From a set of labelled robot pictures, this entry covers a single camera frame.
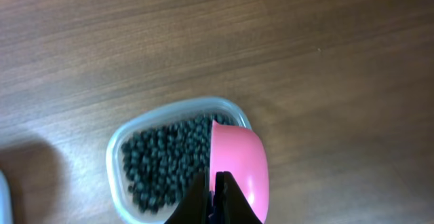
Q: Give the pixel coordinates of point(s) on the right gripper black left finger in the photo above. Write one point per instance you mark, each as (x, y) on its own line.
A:
(194, 206)

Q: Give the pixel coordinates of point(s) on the white digital kitchen scale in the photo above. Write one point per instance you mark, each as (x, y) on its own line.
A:
(5, 203)

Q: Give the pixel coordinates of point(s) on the black beans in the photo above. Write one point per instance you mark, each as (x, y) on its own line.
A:
(160, 163)

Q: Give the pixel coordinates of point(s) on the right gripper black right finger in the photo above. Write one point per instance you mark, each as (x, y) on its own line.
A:
(229, 204)

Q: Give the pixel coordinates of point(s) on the clear plastic container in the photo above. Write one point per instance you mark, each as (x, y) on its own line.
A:
(162, 115)

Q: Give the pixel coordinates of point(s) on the pink scoop with blue handle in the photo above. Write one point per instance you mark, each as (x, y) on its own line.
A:
(239, 150)

